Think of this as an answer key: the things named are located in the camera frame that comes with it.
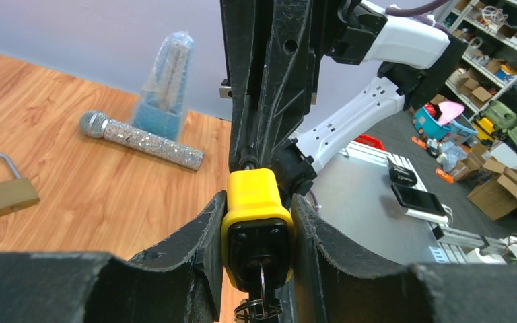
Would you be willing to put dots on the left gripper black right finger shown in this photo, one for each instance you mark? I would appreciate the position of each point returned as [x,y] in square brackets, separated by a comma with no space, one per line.
[337,280]

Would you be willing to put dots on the brass padlock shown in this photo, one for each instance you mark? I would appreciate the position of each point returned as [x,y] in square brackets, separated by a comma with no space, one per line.
[18,193]

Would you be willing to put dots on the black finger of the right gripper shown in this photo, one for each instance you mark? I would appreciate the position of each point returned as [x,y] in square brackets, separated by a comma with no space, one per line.
[271,57]

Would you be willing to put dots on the cardboard box on floor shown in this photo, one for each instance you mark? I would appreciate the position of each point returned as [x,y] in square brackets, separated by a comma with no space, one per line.
[496,197]

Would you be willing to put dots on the clear blue plastic bag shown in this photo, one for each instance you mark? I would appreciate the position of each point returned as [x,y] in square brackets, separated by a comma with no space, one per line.
[160,108]

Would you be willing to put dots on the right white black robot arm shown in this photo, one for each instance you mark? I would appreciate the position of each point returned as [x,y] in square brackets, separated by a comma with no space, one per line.
[416,55]

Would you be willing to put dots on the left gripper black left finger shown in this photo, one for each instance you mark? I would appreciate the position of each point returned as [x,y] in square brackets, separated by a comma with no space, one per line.
[176,280]

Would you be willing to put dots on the clear bottle with metal cap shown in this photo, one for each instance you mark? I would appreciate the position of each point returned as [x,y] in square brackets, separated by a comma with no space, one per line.
[98,125]

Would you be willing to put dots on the storage shelf with boxes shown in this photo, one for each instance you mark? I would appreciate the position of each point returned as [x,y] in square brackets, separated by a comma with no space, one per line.
[490,28]

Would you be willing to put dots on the black smartphone on table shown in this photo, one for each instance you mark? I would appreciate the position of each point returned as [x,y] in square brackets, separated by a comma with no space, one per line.
[419,200]

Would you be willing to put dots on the blue toy bin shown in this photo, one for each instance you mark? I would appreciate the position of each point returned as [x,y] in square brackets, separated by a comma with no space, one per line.
[444,122]

